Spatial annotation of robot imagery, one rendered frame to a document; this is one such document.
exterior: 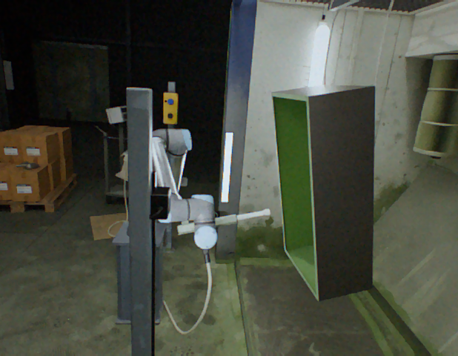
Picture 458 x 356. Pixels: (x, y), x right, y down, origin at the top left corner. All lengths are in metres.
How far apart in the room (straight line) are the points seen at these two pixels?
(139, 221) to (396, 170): 2.73
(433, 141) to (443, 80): 0.44
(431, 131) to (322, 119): 1.34
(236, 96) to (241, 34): 0.46
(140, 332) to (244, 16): 2.30
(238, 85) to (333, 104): 1.18
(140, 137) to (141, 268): 0.34
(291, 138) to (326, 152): 0.60
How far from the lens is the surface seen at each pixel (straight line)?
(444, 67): 2.84
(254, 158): 2.76
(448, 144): 2.84
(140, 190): 0.78
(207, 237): 1.29
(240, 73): 2.67
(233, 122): 2.68
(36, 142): 4.63
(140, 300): 0.93
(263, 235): 3.04
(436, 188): 3.18
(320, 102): 1.63
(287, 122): 2.22
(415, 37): 3.08
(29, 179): 4.37
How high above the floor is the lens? 1.67
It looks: 17 degrees down
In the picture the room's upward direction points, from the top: 4 degrees clockwise
